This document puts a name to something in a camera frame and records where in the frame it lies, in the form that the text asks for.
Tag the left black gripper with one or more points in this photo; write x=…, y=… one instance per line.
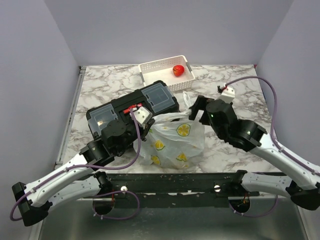
x=145, y=132

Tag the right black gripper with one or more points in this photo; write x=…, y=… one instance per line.
x=200, y=103

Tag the white lemon print plastic bag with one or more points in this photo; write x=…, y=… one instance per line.
x=174, y=141

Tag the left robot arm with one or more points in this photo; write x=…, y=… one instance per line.
x=69, y=182

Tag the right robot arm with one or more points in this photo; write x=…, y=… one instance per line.
x=299, y=180

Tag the red fake apple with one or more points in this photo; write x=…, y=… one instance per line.
x=178, y=70

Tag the black plastic toolbox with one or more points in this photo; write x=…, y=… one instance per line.
x=157, y=98

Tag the white perforated plastic basket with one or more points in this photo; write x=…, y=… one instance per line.
x=162, y=69

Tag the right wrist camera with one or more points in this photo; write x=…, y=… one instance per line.
x=226, y=94

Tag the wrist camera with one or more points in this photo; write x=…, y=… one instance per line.
x=142, y=116
x=226, y=94

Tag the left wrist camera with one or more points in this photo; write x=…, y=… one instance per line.
x=142, y=116

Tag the black mounting rail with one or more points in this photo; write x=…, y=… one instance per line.
x=168, y=190

